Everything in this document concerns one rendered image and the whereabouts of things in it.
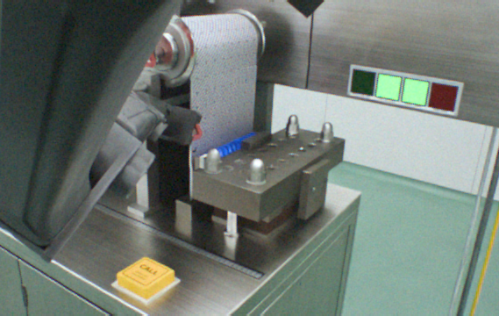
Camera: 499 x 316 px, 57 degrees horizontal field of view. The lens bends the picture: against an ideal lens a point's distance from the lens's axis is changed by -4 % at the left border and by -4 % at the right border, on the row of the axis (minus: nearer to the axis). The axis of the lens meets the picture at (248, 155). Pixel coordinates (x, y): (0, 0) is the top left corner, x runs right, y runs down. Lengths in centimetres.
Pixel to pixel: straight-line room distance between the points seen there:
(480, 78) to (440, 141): 252
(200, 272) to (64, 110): 73
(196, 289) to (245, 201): 19
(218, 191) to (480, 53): 59
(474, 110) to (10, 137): 96
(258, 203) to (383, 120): 281
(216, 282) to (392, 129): 290
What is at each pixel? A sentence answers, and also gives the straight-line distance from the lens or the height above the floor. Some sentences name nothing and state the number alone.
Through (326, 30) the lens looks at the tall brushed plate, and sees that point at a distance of 114.
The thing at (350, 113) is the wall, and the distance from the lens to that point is 371.
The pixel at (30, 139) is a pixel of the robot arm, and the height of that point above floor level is 134.
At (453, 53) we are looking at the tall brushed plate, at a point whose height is 128.
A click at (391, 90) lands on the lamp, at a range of 109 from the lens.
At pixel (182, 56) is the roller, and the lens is 94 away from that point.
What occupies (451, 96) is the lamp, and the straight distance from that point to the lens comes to 106.
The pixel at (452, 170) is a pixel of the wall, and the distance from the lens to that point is 360.
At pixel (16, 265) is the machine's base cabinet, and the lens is 115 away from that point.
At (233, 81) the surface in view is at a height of 118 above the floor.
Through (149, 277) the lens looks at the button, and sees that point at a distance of 82.
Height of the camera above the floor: 140
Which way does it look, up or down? 21 degrees down
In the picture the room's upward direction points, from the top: 3 degrees clockwise
